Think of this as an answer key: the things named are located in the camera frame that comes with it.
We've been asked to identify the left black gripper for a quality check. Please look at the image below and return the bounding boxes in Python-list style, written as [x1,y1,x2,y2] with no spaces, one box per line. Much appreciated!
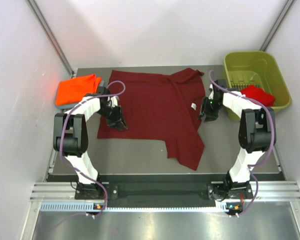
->
[96,104,127,131]

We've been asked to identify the olive green plastic basket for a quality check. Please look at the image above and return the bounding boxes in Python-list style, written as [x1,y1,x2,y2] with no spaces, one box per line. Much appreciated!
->
[222,51,292,113]

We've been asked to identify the bright red t-shirt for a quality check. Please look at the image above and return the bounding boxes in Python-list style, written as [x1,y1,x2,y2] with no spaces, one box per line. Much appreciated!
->
[240,85,275,107]

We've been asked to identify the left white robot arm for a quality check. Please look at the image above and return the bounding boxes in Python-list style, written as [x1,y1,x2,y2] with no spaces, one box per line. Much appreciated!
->
[53,86,128,200]

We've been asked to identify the aluminium frame rail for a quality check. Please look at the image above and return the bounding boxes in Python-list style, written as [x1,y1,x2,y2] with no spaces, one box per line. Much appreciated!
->
[30,181,300,202]

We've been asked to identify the slotted grey cable duct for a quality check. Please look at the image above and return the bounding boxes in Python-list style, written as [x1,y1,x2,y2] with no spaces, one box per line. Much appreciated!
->
[39,201,239,213]

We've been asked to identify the folded orange t-shirt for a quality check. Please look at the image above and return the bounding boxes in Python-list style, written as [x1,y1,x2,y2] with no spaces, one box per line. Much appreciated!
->
[55,73,102,107]

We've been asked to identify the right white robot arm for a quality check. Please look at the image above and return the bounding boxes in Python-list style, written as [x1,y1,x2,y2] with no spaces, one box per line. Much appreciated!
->
[199,79,276,202]

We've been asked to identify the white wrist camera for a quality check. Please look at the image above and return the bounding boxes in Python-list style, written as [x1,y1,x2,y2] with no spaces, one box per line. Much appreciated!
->
[108,96,119,108]
[208,83,216,101]

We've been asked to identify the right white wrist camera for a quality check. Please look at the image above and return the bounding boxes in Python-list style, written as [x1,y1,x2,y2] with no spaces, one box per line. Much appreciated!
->
[208,83,216,101]

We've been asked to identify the dark red t-shirt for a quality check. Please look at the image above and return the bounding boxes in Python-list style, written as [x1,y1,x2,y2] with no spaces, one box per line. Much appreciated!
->
[97,68,206,171]

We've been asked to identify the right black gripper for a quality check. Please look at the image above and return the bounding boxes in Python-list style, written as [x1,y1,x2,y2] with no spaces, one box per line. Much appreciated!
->
[197,96,223,123]

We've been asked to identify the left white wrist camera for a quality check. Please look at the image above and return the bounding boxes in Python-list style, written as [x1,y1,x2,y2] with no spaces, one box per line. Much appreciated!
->
[108,96,119,108]

